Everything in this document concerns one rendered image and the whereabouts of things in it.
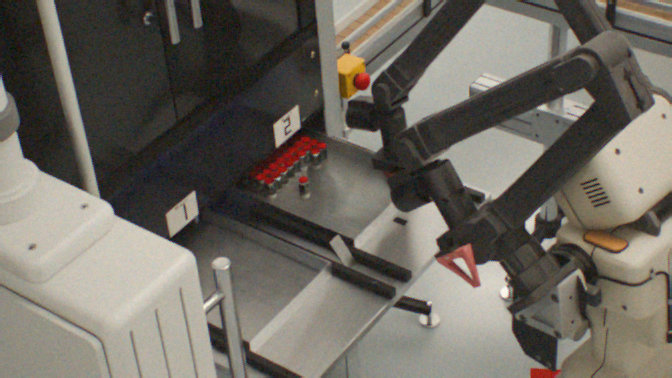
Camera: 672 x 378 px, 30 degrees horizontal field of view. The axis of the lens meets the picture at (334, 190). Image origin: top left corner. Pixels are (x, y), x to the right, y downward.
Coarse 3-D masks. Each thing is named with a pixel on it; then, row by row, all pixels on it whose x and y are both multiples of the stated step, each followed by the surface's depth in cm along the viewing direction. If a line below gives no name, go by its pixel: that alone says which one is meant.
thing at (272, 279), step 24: (216, 216) 265; (192, 240) 264; (216, 240) 263; (240, 240) 263; (264, 240) 260; (240, 264) 257; (264, 264) 256; (288, 264) 256; (312, 264) 254; (240, 288) 251; (264, 288) 251; (288, 288) 250; (312, 288) 248; (216, 312) 246; (240, 312) 246; (264, 312) 246; (288, 312) 243; (264, 336) 239
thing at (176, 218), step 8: (192, 192) 249; (184, 200) 248; (192, 200) 250; (176, 208) 246; (192, 208) 251; (168, 216) 245; (176, 216) 247; (184, 216) 250; (192, 216) 252; (168, 224) 246; (176, 224) 248; (184, 224) 250; (176, 232) 249
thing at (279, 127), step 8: (296, 112) 271; (280, 120) 267; (288, 120) 269; (296, 120) 272; (280, 128) 267; (288, 128) 270; (296, 128) 273; (280, 136) 269; (288, 136) 271; (280, 144) 269
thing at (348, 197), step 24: (336, 144) 283; (312, 168) 280; (336, 168) 279; (360, 168) 279; (240, 192) 270; (288, 192) 274; (312, 192) 273; (336, 192) 273; (360, 192) 272; (384, 192) 272; (288, 216) 265; (312, 216) 267; (336, 216) 267; (360, 216) 266; (384, 216) 263; (360, 240) 258
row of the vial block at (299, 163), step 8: (312, 144) 279; (304, 152) 277; (296, 160) 275; (304, 160) 278; (280, 168) 273; (288, 168) 274; (296, 168) 276; (304, 168) 279; (272, 176) 271; (280, 176) 272; (288, 176) 275; (296, 176) 278; (272, 184) 270; (280, 184) 273; (288, 184) 275; (272, 192) 271; (280, 192) 274
